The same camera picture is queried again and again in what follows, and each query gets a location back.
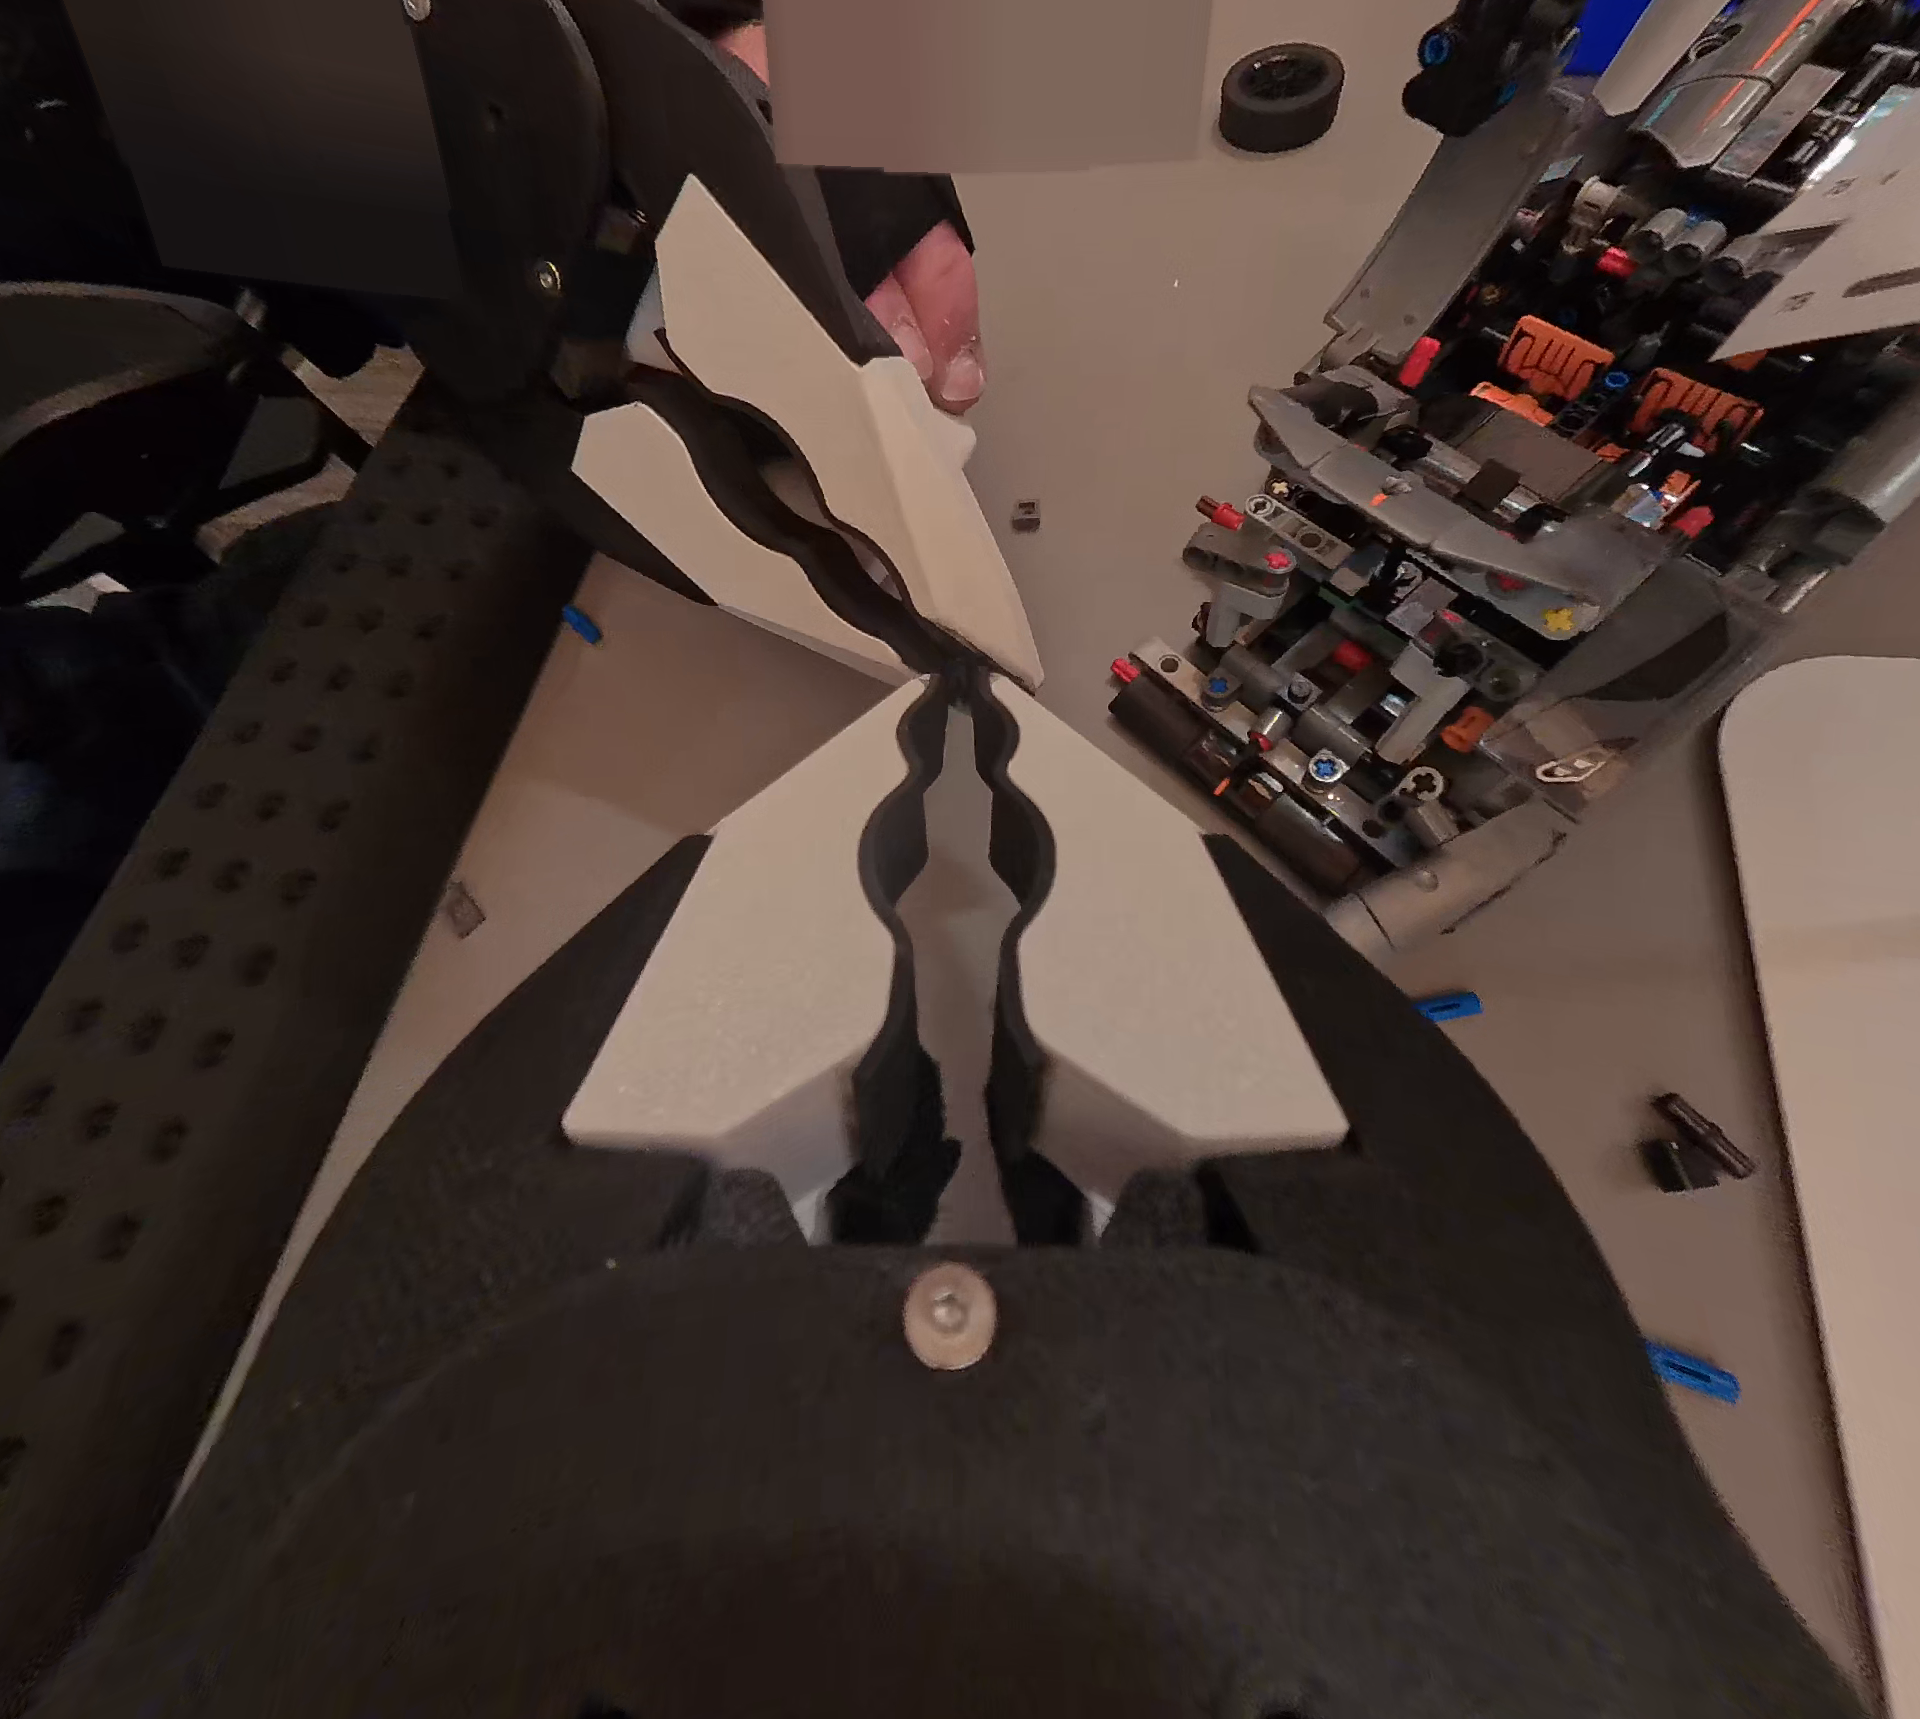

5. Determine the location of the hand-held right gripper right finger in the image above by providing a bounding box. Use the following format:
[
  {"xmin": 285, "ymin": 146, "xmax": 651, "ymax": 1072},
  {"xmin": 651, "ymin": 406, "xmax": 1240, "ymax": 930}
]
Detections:
[{"xmin": 974, "ymin": 678, "xmax": 1351, "ymax": 1244}]

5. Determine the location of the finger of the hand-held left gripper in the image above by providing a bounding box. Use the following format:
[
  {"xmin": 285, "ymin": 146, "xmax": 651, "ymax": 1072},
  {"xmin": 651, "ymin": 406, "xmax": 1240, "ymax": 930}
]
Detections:
[
  {"xmin": 575, "ymin": 396, "xmax": 966, "ymax": 684},
  {"xmin": 657, "ymin": 174, "xmax": 1048, "ymax": 690}
]

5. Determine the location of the lego instruction booklet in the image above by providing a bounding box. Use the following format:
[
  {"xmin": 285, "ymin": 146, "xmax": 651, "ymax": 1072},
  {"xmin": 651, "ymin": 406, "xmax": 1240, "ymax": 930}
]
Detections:
[{"xmin": 1711, "ymin": 152, "xmax": 1920, "ymax": 364}]

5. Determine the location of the small black lego connector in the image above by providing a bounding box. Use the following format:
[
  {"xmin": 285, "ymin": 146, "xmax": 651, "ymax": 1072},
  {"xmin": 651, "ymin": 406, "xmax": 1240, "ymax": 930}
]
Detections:
[{"xmin": 1642, "ymin": 1092, "xmax": 1758, "ymax": 1194}]

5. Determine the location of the black lego tyre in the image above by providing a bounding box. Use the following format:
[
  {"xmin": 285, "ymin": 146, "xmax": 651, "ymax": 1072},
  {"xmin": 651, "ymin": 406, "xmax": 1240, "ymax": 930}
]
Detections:
[{"xmin": 1219, "ymin": 42, "xmax": 1347, "ymax": 156}]

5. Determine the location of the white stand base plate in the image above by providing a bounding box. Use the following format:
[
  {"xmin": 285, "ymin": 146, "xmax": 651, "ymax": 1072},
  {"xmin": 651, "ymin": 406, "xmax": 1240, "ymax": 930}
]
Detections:
[{"xmin": 1717, "ymin": 658, "xmax": 1920, "ymax": 1705}]

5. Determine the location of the black office chair base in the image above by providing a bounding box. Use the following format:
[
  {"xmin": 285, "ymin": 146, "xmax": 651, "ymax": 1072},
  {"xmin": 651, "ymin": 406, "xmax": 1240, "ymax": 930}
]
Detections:
[{"xmin": 0, "ymin": 276, "xmax": 375, "ymax": 612}]

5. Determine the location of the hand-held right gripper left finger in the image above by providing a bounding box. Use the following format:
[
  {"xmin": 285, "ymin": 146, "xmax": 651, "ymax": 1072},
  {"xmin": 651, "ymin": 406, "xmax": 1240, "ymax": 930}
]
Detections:
[{"xmin": 562, "ymin": 676, "xmax": 971, "ymax": 1248}]

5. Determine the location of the grey black lego car model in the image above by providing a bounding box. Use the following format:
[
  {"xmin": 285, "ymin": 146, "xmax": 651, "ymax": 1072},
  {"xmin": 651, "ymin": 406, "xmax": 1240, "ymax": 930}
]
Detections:
[{"xmin": 1111, "ymin": 0, "xmax": 1920, "ymax": 956}]

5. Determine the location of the person's left hand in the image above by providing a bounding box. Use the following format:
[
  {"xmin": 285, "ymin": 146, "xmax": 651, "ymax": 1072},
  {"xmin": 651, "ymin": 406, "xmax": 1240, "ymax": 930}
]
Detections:
[{"xmin": 877, "ymin": 224, "xmax": 989, "ymax": 412}]

